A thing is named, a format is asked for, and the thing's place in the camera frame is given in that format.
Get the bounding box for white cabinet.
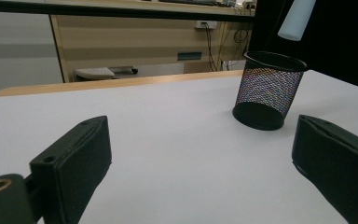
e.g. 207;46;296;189
0;10;65;99

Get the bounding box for black horizontal bar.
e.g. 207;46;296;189
0;0;256;23

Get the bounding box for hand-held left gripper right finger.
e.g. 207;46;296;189
291;114;358;224

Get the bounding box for light blue hairbrush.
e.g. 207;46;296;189
277;0;318;42

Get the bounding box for white wall socket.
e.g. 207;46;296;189
194;20;219;31

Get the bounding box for hanging desk cables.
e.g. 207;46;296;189
202;21;251;73

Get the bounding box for wooden cabinet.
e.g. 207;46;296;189
45;0;258;84

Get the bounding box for black mesh cup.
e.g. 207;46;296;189
231;50;309;132

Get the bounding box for grey desk label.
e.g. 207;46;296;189
176;50;203;62

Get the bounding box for grey chair base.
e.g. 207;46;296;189
73;64;139;81

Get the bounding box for wooden table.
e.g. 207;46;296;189
0;69;245;98

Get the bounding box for white table board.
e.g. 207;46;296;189
0;69;358;224

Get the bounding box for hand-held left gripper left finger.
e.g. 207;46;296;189
29;115;113;224

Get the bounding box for black curtain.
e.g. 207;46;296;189
248;0;358;93

